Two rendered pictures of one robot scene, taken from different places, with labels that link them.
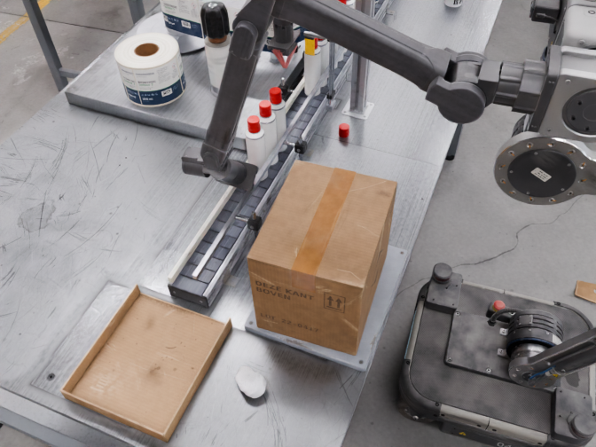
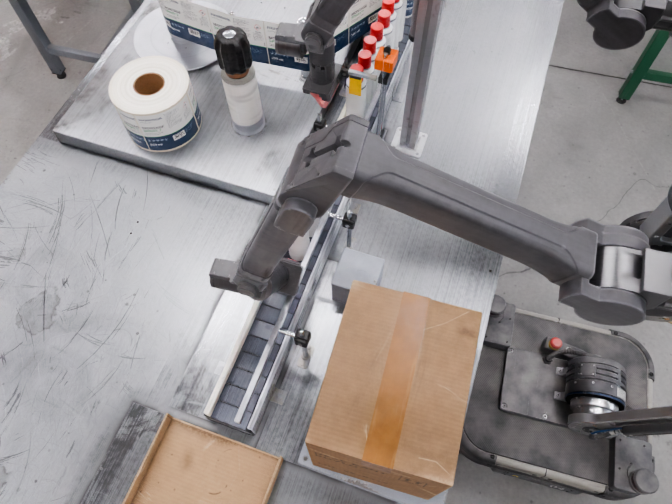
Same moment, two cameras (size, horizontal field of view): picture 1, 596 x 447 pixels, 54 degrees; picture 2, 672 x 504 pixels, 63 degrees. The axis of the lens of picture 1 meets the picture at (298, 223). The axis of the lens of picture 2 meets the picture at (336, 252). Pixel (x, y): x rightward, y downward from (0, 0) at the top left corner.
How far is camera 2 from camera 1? 0.56 m
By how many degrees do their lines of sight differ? 13
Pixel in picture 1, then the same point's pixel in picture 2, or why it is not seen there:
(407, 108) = (466, 140)
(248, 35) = (304, 218)
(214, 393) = not seen: outside the picture
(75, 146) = (75, 207)
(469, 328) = (524, 367)
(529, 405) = (586, 453)
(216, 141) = (254, 275)
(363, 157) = not seen: hidden behind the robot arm
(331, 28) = (429, 214)
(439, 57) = (583, 246)
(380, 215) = (465, 367)
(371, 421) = not seen: hidden behind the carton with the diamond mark
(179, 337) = (223, 478)
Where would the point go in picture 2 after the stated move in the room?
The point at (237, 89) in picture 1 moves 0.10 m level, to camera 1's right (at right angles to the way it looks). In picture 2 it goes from (282, 241) to (352, 236)
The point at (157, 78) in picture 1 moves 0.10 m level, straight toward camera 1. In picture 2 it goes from (166, 122) to (174, 152)
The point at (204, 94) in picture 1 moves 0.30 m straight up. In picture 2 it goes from (224, 131) to (199, 41)
